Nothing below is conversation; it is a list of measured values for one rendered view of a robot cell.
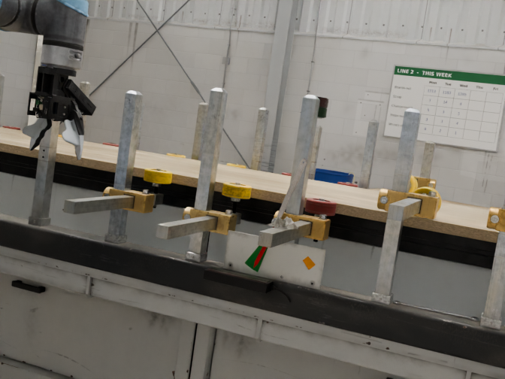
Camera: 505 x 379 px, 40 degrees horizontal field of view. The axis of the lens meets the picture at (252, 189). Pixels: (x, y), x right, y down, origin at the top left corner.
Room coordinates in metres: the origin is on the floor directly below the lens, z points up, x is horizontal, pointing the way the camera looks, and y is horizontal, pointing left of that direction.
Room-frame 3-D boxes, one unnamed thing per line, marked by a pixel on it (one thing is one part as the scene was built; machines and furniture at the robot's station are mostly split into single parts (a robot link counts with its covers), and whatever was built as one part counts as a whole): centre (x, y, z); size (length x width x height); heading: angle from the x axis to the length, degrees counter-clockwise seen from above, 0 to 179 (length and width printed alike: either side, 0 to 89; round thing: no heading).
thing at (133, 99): (1.88, 0.36, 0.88); 0.04 x 0.04 x 0.48; 70
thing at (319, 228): (1.70, -0.13, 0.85); 0.14 x 0.06 x 0.05; 70
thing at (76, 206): (1.80, 0.35, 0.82); 0.44 x 0.03 x 0.04; 160
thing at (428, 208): (1.62, -0.37, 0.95); 0.14 x 0.06 x 0.05; 70
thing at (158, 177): (1.98, 0.28, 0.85); 0.08 x 0.08 x 0.11
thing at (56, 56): (1.57, 0.47, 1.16); 0.10 x 0.09 x 0.05; 63
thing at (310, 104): (1.71, -0.11, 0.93); 0.04 x 0.04 x 0.48; 70
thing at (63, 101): (1.56, 0.48, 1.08); 0.09 x 0.08 x 0.12; 153
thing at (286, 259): (1.70, -0.08, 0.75); 0.26 x 0.01 x 0.10; 70
